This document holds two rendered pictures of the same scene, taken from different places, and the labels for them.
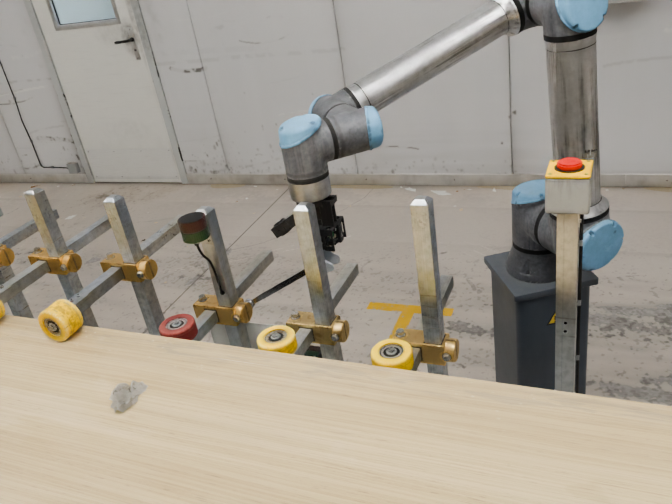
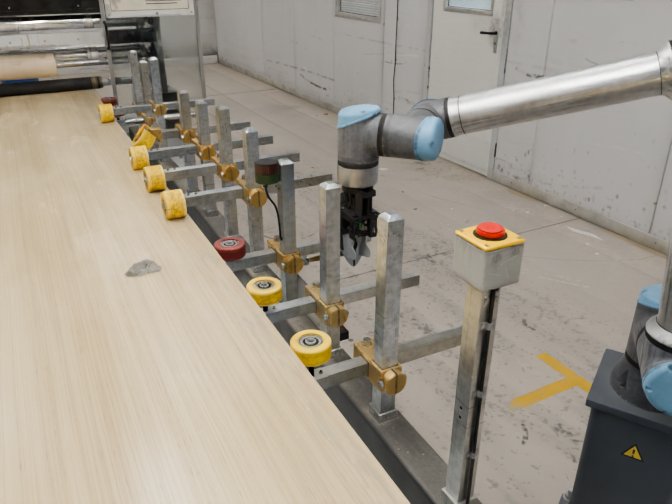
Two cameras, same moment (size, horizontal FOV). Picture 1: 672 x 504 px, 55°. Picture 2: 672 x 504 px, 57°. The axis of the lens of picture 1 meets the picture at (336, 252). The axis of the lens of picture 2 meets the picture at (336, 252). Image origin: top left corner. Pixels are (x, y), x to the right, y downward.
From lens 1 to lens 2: 0.73 m
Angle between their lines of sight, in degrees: 32
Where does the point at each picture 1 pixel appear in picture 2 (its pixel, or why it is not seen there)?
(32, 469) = (52, 279)
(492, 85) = not seen: outside the picture
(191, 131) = (511, 132)
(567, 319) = (462, 404)
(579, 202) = (475, 274)
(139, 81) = (487, 73)
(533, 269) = (628, 383)
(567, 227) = (473, 300)
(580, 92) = not seen: outside the picture
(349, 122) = (401, 124)
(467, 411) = (286, 415)
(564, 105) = not seen: outside the picture
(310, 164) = (350, 150)
